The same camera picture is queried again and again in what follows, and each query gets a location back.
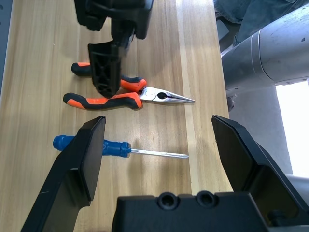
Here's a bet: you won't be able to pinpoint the grey robot right leg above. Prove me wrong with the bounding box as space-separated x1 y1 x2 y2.
221 3 309 112

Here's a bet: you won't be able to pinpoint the blue handled screwdriver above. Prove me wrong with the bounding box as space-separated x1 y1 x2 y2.
53 135 190 160

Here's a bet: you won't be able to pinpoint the orange black needle-nose pliers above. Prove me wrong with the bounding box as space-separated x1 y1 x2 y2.
63 62 196 111

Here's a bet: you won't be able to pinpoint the grey pegboard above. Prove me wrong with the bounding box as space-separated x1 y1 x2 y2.
0 0 13 97

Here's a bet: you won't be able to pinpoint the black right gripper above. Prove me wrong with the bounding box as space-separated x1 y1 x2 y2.
73 0 155 99

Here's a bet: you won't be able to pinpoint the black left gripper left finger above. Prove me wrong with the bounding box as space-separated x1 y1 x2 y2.
20 115 107 232

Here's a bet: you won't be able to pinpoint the blue jeans leg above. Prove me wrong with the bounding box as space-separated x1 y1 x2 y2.
213 0 302 45

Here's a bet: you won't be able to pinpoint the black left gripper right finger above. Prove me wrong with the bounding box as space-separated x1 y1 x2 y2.
211 115 309 228

